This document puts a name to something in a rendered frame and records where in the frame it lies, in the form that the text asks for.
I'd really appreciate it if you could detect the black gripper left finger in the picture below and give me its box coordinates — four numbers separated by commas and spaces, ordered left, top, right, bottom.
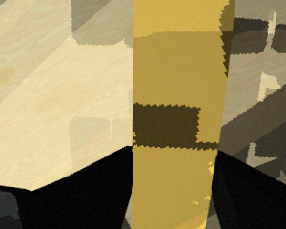
0, 146, 134, 229

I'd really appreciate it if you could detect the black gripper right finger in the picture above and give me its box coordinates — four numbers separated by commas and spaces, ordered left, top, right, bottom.
212, 152, 286, 229

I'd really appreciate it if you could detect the yellow bar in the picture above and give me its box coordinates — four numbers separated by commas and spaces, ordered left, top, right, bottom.
132, 0, 235, 229

